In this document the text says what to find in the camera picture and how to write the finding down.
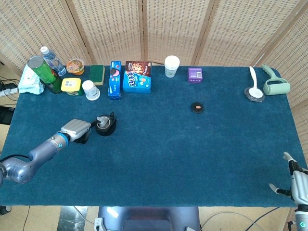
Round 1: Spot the black floor cable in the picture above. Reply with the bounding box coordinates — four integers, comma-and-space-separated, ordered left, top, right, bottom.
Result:
244, 207, 281, 231

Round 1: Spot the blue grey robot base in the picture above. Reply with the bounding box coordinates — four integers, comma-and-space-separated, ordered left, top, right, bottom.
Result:
97, 206, 201, 231

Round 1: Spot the upturned white paper cup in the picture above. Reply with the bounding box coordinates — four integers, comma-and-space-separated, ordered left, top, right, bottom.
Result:
81, 80, 101, 101

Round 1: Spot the grey pyramid tea bag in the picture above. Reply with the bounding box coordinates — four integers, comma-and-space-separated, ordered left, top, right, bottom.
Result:
97, 115, 108, 128

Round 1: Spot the yellow container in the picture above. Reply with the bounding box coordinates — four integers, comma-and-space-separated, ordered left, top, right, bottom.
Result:
61, 77, 84, 96

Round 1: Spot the blue table cloth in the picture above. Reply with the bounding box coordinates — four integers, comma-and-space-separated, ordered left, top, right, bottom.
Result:
0, 64, 308, 208

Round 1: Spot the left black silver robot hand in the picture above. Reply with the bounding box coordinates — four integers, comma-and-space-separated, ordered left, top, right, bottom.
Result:
60, 116, 106, 144

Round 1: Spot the green and yellow sponge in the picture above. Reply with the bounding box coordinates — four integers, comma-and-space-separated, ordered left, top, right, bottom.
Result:
88, 64, 106, 86

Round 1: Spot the white floor cable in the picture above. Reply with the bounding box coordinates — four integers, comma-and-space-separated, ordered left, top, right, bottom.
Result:
200, 211, 265, 231

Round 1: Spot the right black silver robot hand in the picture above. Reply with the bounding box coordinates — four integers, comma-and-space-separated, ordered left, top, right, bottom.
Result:
269, 151, 308, 206

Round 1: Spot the blue Oreo box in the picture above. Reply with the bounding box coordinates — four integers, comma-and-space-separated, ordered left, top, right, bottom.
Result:
108, 60, 122, 101

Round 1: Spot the pale green lint roller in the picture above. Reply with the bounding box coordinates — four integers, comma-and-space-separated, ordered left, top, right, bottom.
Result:
261, 64, 291, 96

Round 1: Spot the blue chocolate cookie box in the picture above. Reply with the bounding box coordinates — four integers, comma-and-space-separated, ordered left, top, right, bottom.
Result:
122, 61, 152, 94

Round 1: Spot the white plastic spoon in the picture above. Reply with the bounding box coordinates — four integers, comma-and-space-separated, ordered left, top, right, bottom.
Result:
248, 66, 263, 98

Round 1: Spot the black box on floor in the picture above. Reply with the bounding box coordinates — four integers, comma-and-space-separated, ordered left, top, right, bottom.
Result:
0, 105, 15, 125

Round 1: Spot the orange jelly cup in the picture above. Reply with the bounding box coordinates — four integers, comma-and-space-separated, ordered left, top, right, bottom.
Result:
66, 58, 85, 76

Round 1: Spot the clear plastic water bottle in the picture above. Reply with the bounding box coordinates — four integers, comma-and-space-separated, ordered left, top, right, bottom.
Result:
39, 46, 67, 77

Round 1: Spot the purple cardboard box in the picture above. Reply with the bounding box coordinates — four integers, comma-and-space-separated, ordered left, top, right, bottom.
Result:
187, 67, 203, 84

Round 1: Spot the green cylindrical can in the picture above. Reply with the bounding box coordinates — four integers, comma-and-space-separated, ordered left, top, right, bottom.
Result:
27, 55, 58, 85

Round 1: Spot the black mug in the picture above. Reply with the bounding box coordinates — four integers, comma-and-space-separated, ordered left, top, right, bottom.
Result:
95, 112, 117, 137

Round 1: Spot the black lid with orange knob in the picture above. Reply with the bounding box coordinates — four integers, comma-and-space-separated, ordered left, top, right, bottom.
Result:
191, 102, 205, 114

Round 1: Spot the white power strip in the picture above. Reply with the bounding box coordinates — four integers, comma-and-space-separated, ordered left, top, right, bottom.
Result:
0, 88, 19, 97

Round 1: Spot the white wet wipes pack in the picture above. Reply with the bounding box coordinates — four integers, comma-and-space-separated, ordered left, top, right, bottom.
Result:
18, 64, 46, 95

